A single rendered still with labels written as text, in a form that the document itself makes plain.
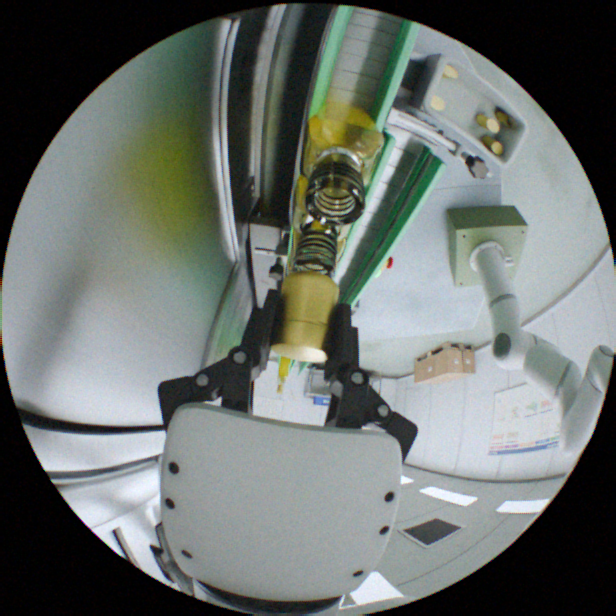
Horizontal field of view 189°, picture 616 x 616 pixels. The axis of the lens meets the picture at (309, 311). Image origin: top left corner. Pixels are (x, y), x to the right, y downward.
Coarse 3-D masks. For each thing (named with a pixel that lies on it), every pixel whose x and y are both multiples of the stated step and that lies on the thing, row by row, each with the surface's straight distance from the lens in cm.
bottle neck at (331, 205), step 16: (320, 160) 13; (336, 160) 12; (352, 160) 13; (320, 176) 10; (336, 176) 10; (352, 176) 10; (320, 192) 12; (336, 192) 13; (352, 192) 10; (320, 208) 11; (336, 208) 12; (352, 208) 11; (336, 224) 11
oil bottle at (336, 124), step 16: (320, 112) 19; (336, 112) 21; (352, 112) 24; (320, 128) 15; (336, 128) 15; (352, 128) 15; (368, 128) 16; (304, 144) 15; (320, 144) 14; (336, 144) 14; (352, 144) 14; (368, 144) 14; (304, 160) 15; (368, 160) 15; (304, 176) 16; (368, 176) 15
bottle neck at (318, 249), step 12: (312, 228) 15; (324, 228) 15; (336, 228) 16; (300, 240) 15; (312, 240) 14; (324, 240) 14; (336, 240) 16; (300, 252) 14; (312, 252) 14; (324, 252) 14; (336, 252) 15; (300, 264) 14; (312, 264) 16; (324, 264) 13; (336, 264) 15
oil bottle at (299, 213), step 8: (296, 184) 18; (304, 184) 18; (296, 192) 18; (304, 192) 17; (296, 200) 17; (296, 208) 18; (304, 208) 17; (296, 216) 18; (304, 216) 17; (296, 224) 18; (344, 232) 18
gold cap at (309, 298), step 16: (304, 272) 12; (288, 288) 12; (304, 288) 12; (320, 288) 12; (336, 288) 13; (288, 304) 11; (304, 304) 11; (320, 304) 11; (288, 320) 11; (304, 320) 11; (320, 320) 11; (272, 336) 12; (288, 336) 11; (304, 336) 10; (320, 336) 11; (288, 352) 12; (304, 352) 11; (320, 352) 11
